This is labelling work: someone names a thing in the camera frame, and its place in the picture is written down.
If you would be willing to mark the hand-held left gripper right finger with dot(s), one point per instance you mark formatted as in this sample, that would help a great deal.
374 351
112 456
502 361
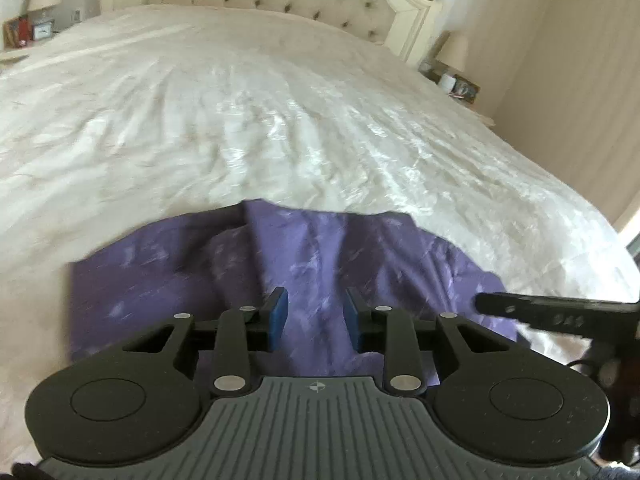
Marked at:
353 321

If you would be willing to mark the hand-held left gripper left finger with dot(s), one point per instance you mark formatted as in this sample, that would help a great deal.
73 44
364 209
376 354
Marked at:
278 321

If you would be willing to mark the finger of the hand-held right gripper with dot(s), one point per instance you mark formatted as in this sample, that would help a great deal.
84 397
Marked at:
530 310

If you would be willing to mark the dark picture frame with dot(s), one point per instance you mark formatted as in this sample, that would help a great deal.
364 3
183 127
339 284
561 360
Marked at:
467 91

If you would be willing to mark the small silver alarm clock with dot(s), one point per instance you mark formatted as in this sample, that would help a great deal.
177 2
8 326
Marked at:
43 30

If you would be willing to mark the purple patterned hooded jacket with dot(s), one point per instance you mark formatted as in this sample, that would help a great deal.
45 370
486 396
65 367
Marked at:
310 270

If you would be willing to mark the white candle jar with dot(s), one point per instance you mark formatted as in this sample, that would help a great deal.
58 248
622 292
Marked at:
447 79

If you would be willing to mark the white quilted bedspread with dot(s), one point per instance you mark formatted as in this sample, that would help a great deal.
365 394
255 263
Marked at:
280 125

